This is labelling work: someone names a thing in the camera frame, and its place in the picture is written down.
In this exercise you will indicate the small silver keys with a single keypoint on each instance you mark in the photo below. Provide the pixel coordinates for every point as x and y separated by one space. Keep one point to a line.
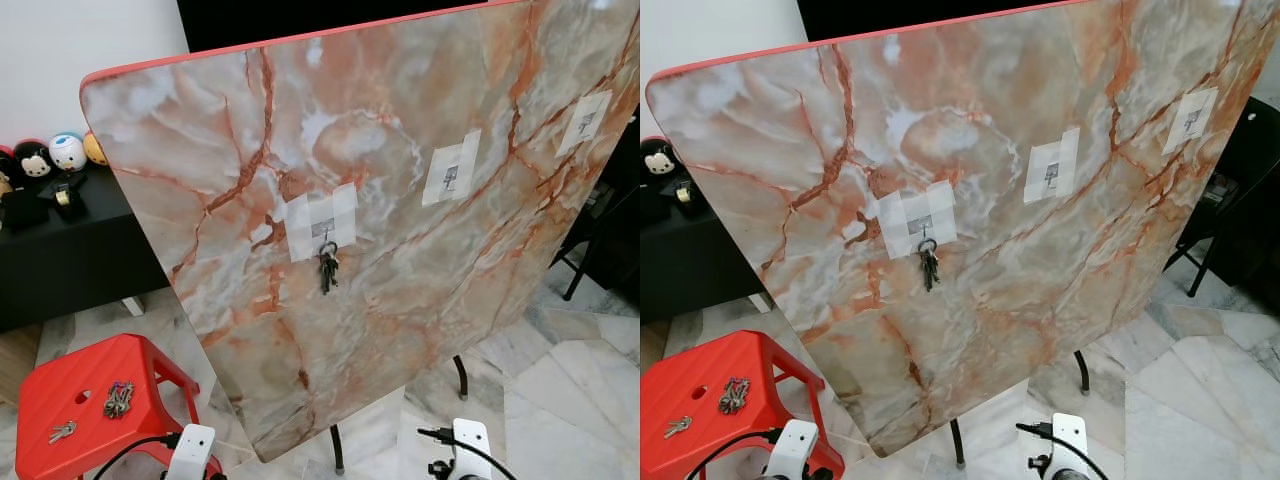
677 427
62 431

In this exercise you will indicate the white taped metal hook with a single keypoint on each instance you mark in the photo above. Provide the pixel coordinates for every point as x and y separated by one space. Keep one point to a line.
916 218
584 122
322 222
1191 120
1052 166
451 170

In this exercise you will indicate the black table leg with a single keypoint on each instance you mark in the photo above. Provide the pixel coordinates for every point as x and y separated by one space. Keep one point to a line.
958 445
461 377
1082 371
338 450

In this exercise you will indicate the red plastic stool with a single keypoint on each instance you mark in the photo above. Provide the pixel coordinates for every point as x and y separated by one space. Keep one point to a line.
90 375
700 370

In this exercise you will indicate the marble pattern folding table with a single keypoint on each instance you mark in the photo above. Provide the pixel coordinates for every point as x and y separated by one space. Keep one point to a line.
400 260
1000 300

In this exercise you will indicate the dark hanging key bunch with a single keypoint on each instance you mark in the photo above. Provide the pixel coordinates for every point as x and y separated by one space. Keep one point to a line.
328 270
929 267

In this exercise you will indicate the black low TV cabinet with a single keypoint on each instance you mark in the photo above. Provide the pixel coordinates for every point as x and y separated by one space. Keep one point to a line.
690 260
70 260

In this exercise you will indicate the black metal chair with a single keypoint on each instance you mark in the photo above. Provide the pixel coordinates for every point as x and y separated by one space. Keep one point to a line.
600 225
1235 200

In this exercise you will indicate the black tape dispenser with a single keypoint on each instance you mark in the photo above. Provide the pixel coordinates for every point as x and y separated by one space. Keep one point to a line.
684 194
66 198

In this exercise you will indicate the black pouch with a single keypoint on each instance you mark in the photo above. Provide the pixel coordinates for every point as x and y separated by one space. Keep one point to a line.
20 208

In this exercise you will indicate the yellow round toy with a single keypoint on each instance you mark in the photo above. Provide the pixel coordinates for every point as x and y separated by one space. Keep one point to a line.
94 149

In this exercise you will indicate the white and blue round toy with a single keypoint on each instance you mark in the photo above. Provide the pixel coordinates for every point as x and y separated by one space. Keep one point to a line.
68 151

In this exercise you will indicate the black round mouse toy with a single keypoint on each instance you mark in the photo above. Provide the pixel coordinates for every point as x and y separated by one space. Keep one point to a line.
35 162
657 158

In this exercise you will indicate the black television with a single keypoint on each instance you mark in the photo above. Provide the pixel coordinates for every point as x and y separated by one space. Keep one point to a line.
900 15
300 20

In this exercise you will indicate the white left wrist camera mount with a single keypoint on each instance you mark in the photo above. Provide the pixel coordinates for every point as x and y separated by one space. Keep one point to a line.
796 448
191 450

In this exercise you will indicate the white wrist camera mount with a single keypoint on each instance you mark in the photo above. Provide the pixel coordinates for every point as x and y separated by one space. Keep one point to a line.
796 448
1068 436
191 450
470 442

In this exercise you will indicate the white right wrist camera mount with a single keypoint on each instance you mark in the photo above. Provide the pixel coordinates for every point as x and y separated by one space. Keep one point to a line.
470 442
1068 436

